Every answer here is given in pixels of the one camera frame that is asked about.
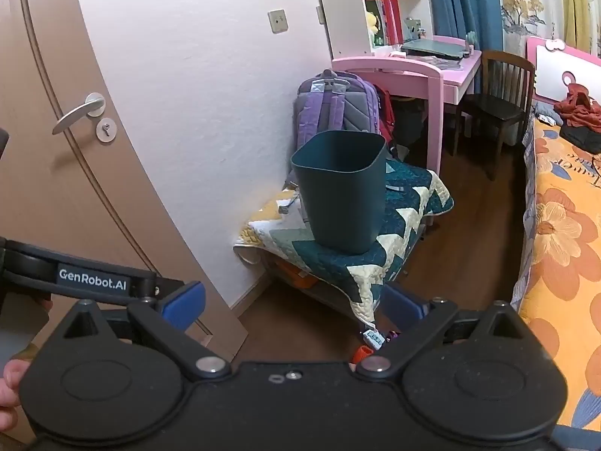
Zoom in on white bookshelf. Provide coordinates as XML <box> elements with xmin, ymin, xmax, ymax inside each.
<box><xmin>312</xmin><ymin>0</ymin><xmax>433</xmax><ymax>59</ymax></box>

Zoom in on dark teal plastic bin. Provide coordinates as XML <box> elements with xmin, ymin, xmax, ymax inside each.
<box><xmin>290</xmin><ymin>130</ymin><xmax>388</xmax><ymax>254</ymax></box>

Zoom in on orange box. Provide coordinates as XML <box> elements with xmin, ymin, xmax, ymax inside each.
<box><xmin>282</xmin><ymin>263</ymin><xmax>320</xmax><ymax>289</ymax></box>

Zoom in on pink and white headboard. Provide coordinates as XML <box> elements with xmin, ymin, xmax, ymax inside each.
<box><xmin>526</xmin><ymin>36</ymin><xmax>601</xmax><ymax>104</ymax></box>

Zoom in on person's left hand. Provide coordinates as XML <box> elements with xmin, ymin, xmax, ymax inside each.
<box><xmin>0</xmin><ymin>359</ymin><xmax>33</xmax><ymax>428</ymax></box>

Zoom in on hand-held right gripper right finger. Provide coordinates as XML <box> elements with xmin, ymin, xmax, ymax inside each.
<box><xmin>354</xmin><ymin>284</ymin><xmax>531</xmax><ymax>381</ymax></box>

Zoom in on dark wooden chair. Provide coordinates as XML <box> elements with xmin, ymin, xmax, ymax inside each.
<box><xmin>453</xmin><ymin>49</ymin><xmax>536</xmax><ymax>182</ymax></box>

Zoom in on grey laptop case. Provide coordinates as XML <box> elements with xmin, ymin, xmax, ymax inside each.
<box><xmin>401</xmin><ymin>38</ymin><xmax>470</xmax><ymax>59</ymax></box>

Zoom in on purple backpack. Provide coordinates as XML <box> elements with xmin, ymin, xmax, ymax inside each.
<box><xmin>295</xmin><ymin>70</ymin><xmax>382</xmax><ymax>151</ymax></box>

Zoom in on bed with orange floral sheet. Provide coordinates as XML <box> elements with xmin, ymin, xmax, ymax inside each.
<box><xmin>511</xmin><ymin>117</ymin><xmax>601</xmax><ymax>433</ymax></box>

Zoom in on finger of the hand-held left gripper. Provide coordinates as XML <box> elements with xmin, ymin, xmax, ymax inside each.
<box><xmin>153</xmin><ymin>277</ymin><xmax>186</xmax><ymax>298</ymax></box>

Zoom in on patchwork quilt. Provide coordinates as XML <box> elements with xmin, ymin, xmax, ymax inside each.
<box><xmin>233</xmin><ymin>157</ymin><xmax>455</xmax><ymax>327</ymax></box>

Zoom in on printed landscape curtain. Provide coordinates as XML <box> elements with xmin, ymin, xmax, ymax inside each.
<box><xmin>493</xmin><ymin>0</ymin><xmax>601</xmax><ymax>57</ymax></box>

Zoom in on red books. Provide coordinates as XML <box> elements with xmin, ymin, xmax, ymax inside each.
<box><xmin>365</xmin><ymin>0</ymin><xmax>403</xmax><ymax>45</ymax></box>

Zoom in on red clothing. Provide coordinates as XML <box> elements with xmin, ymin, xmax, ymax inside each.
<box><xmin>554</xmin><ymin>82</ymin><xmax>601</xmax><ymax>133</ymax></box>

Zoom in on metal door handle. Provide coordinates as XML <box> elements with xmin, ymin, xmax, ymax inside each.
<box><xmin>51</xmin><ymin>92</ymin><xmax>106</xmax><ymax>135</ymax></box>

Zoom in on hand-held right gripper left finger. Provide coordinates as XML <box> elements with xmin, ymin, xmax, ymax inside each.
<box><xmin>61</xmin><ymin>281</ymin><xmax>232</xmax><ymax>381</ymax></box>

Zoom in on red backpack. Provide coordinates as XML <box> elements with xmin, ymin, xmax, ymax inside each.
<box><xmin>373</xmin><ymin>85</ymin><xmax>397</xmax><ymax>151</ymax></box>

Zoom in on wooden door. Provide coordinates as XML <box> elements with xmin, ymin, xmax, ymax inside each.
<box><xmin>0</xmin><ymin>0</ymin><xmax>249</xmax><ymax>447</ymax></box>

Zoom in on yellow plush toy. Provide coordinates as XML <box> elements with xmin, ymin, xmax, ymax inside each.
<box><xmin>366</xmin><ymin>12</ymin><xmax>382</xmax><ymax>48</ymax></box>

